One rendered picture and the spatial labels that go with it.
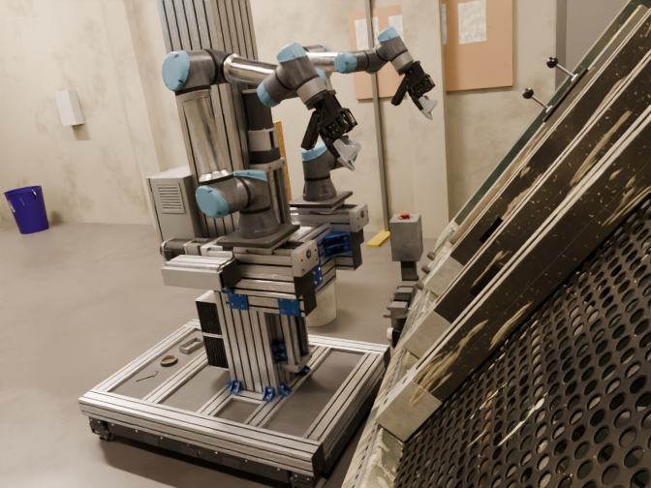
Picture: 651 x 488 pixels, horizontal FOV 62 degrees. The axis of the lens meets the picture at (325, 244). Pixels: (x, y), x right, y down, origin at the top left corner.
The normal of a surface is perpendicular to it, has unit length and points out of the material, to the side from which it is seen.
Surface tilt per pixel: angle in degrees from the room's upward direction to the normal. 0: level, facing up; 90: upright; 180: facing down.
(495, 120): 90
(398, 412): 90
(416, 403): 90
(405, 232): 90
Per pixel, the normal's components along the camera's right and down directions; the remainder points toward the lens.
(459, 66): -0.44, 0.33
